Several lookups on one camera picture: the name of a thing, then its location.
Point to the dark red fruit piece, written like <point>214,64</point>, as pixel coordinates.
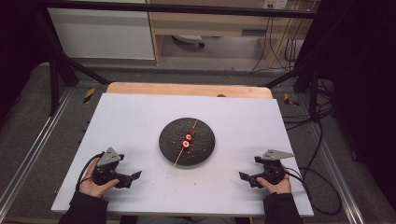
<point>191,132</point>

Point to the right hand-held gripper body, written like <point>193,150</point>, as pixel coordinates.
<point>272,171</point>

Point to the black metal frame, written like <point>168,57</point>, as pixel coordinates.
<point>186,8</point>

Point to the thin wooden skewer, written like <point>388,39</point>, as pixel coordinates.
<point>178,158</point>

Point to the yellow black floor tape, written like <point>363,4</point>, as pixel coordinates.
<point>89,95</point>
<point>290,100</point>

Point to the light wooden desk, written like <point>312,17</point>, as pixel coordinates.
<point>202,23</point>

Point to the white table board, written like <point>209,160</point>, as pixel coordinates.
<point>130,124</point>

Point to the aluminium floor rail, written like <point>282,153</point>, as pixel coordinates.
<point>339,177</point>
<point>31,152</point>

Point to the black curtain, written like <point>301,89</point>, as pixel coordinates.
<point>18,46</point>
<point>364,77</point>

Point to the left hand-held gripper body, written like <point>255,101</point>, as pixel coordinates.
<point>107,161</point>

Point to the white cabinet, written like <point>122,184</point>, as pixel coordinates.
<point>99,34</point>

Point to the person's left hand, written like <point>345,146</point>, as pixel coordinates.
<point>91,186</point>

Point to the black round plate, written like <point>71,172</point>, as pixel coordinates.
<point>200,149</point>

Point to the white chair base with caster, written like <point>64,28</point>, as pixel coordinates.
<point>188,38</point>

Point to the wooden table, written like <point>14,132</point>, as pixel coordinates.
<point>174,89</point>

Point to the person's lap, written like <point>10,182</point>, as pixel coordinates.
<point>186,220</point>

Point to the white wall socket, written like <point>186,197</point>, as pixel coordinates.
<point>275,3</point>

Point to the person's right hand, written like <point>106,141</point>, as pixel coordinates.
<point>280,188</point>

